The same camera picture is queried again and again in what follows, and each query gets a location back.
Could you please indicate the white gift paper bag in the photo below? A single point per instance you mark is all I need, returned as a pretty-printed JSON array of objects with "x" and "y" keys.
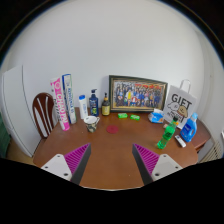
[{"x": 179, "y": 103}]

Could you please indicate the white patterned mug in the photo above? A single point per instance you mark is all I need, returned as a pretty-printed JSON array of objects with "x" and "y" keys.
[{"x": 91, "y": 123}]

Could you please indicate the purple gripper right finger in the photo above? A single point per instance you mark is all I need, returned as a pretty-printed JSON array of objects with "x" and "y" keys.
[{"x": 152, "y": 166}]

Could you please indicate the dark blue pump bottle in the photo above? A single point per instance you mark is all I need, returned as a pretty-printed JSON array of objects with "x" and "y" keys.
[{"x": 93, "y": 103}]

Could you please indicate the right green soap bar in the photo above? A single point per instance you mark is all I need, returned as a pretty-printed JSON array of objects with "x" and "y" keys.
[{"x": 135, "y": 117}]

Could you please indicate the framed group photo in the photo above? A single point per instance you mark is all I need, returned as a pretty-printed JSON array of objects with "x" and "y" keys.
[{"x": 133, "y": 94}]

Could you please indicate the blue detergent bottle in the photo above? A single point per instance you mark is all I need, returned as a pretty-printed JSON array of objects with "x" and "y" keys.
[{"x": 190, "y": 128}]

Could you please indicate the red round coaster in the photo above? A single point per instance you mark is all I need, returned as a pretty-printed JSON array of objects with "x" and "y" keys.
[{"x": 112, "y": 129}]

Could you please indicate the dark wooden chair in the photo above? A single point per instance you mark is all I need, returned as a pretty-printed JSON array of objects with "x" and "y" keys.
[{"x": 43, "y": 108}]

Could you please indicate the white green shuttlecock tube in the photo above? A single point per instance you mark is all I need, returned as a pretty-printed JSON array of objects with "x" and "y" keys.
[{"x": 68, "y": 95}]

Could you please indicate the green soap bar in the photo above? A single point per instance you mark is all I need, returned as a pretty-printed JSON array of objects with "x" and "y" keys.
[
  {"x": 122, "y": 115},
  {"x": 135, "y": 117}
]

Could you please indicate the blue tissue pack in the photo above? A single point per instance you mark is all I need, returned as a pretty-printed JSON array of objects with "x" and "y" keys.
[{"x": 157, "y": 116}]

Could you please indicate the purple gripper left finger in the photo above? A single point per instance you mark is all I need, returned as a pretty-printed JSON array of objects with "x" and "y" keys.
[{"x": 70, "y": 166}]

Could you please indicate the green plastic soda bottle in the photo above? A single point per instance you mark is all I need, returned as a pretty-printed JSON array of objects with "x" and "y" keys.
[{"x": 168, "y": 133}]

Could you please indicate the white lotion bottle blue cap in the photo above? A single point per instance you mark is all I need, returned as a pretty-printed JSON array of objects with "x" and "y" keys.
[{"x": 83, "y": 106}]

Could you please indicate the pink shuttlecock tube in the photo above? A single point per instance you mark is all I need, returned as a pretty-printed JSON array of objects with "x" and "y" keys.
[{"x": 59, "y": 103}]

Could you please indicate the left green soap bar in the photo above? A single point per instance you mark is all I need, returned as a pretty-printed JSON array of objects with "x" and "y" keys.
[{"x": 122, "y": 115}]

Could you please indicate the brown pump bottle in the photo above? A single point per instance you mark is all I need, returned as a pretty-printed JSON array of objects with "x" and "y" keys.
[{"x": 105, "y": 106}]

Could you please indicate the white remote control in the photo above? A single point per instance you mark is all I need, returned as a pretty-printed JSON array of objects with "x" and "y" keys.
[{"x": 180, "y": 141}]

